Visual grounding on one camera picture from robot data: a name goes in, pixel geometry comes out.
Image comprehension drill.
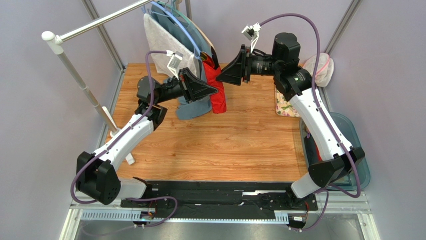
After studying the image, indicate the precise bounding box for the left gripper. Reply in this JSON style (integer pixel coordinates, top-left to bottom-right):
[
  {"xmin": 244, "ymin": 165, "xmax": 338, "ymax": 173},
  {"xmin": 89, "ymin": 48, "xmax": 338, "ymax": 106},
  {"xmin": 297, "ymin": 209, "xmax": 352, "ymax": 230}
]
[{"xmin": 155, "ymin": 68, "xmax": 218, "ymax": 105}]

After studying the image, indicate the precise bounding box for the red paper napkin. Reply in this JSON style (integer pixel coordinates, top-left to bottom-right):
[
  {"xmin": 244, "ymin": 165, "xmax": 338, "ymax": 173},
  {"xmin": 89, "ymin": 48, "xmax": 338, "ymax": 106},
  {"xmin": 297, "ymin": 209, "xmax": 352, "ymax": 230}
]
[{"xmin": 201, "ymin": 54, "xmax": 228, "ymax": 115}]

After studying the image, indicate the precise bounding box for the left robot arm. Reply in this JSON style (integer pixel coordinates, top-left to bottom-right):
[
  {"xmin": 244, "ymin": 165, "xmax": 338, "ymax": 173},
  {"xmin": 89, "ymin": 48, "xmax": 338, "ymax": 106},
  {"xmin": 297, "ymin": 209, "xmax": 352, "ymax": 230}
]
[{"xmin": 71, "ymin": 68, "xmax": 219, "ymax": 205}]

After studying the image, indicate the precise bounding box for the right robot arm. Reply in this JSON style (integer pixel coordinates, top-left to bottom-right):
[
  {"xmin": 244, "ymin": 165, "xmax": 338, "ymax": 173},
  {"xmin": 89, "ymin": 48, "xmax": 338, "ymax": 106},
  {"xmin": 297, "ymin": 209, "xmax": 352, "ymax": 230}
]
[{"xmin": 216, "ymin": 33, "xmax": 365, "ymax": 199}]

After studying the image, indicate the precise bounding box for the red napkin in bin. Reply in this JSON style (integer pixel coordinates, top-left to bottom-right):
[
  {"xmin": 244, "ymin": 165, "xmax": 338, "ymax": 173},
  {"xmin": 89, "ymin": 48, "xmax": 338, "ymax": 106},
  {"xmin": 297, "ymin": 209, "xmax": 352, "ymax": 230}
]
[{"xmin": 315, "ymin": 144, "xmax": 323, "ymax": 162}]

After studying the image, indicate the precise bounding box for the blue-grey shirt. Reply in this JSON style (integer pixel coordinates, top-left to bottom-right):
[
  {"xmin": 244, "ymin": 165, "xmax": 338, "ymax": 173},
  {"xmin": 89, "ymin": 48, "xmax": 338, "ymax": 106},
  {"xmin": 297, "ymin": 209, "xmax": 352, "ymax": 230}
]
[{"xmin": 148, "ymin": 1, "xmax": 221, "ymax": 121}]

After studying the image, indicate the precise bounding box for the wooden hanger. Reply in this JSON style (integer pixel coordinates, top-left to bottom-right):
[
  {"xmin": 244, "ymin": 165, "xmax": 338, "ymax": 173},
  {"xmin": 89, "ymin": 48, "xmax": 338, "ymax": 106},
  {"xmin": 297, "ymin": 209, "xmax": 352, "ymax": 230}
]
[{"xmin": 172, "ymin": 0, "xmax": 220, "ymax": 69}]

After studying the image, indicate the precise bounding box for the blue plastic hanger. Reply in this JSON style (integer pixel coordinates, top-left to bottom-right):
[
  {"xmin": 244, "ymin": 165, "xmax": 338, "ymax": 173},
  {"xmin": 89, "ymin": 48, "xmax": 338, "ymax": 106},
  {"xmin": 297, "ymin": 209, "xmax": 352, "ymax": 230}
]
[{"xmin": 142, "ymin": 1, "xmax": 212, "ymax": 67}]

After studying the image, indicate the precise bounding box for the white towel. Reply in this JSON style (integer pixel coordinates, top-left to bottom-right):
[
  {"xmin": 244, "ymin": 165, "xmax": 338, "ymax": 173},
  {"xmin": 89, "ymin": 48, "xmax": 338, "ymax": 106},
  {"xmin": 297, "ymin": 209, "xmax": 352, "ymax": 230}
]
[{"xmin": 144, "ymin": 14, "xmax": 201, "ymax": 77}]

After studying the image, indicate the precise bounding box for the floral placemat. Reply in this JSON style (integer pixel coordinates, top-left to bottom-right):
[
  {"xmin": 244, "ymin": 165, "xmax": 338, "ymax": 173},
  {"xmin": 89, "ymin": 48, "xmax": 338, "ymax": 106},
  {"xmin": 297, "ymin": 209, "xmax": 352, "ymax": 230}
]
[{"xmin": 275, "ymin": 89, "xmax": 301, "ymax": 118}]

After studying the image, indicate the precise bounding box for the green hanger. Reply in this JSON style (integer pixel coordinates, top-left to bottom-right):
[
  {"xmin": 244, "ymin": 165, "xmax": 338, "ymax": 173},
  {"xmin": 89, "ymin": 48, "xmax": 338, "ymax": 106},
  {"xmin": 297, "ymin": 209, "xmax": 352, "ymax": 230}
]
[{"xmin": 157, "ymin": 1, "xmax": 192, "ymax": 24}]

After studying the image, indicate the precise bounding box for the white mesh laundry bag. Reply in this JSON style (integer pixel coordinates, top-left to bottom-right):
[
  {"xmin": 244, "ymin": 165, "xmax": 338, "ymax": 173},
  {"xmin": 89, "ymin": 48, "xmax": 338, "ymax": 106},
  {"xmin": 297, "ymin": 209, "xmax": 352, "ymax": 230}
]
[{"xmin": 302, "ymin": 53, "xmax": 335, "ymax": 88}]

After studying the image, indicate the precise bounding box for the teal plastic bin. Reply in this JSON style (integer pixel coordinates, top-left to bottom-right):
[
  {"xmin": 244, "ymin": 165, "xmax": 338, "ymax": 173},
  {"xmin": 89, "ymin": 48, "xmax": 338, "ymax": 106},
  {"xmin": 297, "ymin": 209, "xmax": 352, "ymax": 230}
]
[{"xmin": 298, "ymin": 111, "xmax": 372, "ymax": 192}]

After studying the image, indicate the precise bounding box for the white clothes rack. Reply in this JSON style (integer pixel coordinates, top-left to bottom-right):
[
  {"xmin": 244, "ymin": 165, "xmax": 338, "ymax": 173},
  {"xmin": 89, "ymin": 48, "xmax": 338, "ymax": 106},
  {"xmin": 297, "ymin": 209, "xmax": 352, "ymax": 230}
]
[{"xmin": 41, "ymin": 0, "xmax": 154, "ymax": 166}]

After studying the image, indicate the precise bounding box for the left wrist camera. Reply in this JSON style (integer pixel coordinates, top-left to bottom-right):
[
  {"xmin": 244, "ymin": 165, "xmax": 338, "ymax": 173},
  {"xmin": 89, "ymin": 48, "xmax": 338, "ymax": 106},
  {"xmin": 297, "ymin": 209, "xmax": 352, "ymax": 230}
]
[{"xmin": 166, "ymin": 50, "xmax": 184, "ymax": 79}]

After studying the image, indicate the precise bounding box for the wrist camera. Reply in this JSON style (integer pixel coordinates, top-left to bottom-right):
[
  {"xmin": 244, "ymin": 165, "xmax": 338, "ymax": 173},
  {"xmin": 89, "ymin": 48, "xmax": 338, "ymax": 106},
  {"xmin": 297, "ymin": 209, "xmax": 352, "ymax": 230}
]
[
  {"xmin": 241, "ymin": 23, "xmax": 262, "ymax": 54},
  {"xmin": 166, "ymin": 50, "xmax": 184, "ymax": 79}
]

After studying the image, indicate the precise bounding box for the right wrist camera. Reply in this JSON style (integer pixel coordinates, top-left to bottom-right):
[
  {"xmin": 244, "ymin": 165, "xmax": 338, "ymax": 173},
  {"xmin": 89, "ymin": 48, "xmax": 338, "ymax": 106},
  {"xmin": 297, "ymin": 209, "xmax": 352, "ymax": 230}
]
[{"xmin": 241, "ymin": 23, "xmax": 262, "ymax": 54}]

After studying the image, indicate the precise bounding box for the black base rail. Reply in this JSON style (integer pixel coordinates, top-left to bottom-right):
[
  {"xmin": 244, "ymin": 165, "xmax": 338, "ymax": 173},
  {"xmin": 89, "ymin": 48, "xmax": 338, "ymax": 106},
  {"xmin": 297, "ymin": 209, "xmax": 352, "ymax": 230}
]
[{"xmin": 120, "ymin": 181, "xmax": 319, "ymax": 220}]

